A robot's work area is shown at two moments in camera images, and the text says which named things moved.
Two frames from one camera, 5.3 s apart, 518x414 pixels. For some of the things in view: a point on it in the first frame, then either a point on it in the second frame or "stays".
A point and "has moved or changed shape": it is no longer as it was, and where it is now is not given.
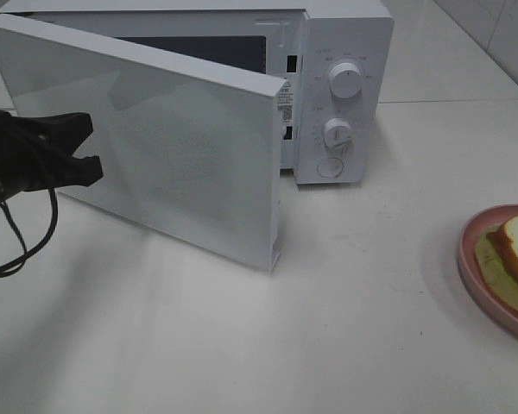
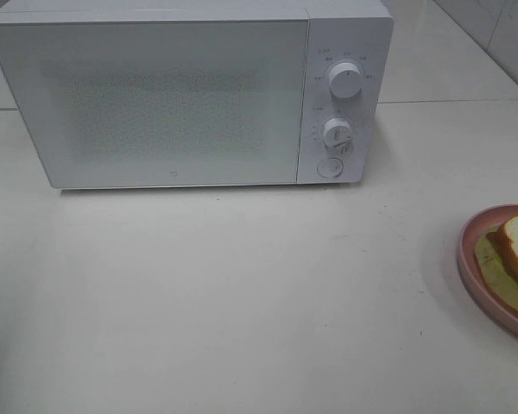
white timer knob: x=337 y=134 stays
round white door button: x=330 y=167 stays
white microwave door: x=186 y=146 has moved or changed shape
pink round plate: x=476 y=281 stays
